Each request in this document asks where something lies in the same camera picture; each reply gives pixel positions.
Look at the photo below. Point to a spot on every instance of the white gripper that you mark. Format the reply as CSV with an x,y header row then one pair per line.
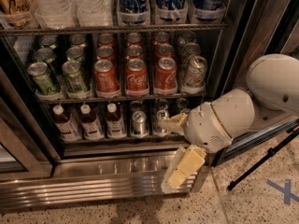
x,y
204,129

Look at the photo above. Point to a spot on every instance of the red coca cola can middle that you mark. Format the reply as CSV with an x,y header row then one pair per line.
x,y
136,74

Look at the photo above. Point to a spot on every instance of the silver redbull can rear right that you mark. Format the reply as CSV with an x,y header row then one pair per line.
x,y
181,103

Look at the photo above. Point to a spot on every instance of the green can front left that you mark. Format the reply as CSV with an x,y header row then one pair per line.
x,y
43,77

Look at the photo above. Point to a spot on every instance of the red soda can front left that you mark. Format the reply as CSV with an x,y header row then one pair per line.
x,y
106,76

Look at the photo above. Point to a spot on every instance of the green can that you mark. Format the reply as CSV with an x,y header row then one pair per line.
x,y
75,77
43,77

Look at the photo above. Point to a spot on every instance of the silver redbull can front middle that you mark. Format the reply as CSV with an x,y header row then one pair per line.
x,y
158,129

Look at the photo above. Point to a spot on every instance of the blue tape cross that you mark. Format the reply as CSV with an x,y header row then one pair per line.
x,y
286,190

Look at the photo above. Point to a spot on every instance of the steel fridge base grille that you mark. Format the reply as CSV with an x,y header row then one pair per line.
x,y
48,192

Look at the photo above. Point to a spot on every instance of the white 7up can front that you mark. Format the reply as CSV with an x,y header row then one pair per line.
x,y
195,73

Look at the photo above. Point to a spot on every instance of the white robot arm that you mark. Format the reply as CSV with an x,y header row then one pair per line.
x,y
269,98

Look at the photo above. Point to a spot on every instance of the tea bottle middle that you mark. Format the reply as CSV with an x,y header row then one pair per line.
x,y
90,123

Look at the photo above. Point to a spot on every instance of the silver redbull can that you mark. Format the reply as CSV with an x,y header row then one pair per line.
x,y
139,125
181,103
158,129

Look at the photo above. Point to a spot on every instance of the black tripod leg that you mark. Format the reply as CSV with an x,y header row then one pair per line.
x,y
271,152

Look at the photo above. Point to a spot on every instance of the clear water bottle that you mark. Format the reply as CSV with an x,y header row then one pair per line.
x,y
93,13

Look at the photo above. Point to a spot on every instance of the tea bottle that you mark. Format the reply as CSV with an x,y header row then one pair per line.
x,y
90,123
115,123
66,124

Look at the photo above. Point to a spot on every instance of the silver redbull can front left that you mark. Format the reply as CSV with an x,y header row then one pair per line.
x,y
139,125

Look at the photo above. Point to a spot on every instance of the red coca cola can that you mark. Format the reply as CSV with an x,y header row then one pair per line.
x,y
136,74
165,73

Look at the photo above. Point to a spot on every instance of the tea bottle right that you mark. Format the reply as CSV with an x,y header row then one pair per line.
x,y
115,123

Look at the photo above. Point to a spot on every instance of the tea bottle left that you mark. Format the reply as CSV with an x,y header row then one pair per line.
x,y
66,124

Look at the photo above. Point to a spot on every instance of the red coca cola can right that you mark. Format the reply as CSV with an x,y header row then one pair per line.
x,y
165,73

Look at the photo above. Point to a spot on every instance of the open glass fridge door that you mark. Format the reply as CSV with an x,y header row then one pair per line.
x,y
253,29

